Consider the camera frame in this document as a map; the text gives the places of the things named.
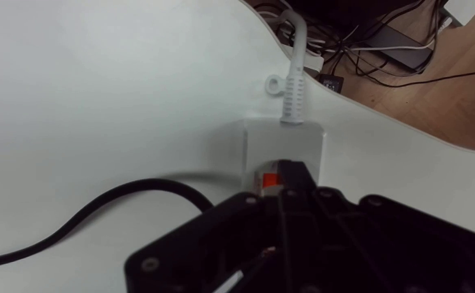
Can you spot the white power strip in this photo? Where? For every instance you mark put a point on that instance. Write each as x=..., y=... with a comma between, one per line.
x=280, y=143

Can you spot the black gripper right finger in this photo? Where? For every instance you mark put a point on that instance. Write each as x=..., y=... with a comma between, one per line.
x=389, y=249

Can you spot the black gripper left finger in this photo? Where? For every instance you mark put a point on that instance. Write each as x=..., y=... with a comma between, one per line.
x=214, y=249

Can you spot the black power adapter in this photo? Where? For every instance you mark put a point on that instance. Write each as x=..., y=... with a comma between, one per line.
x=397, y=46

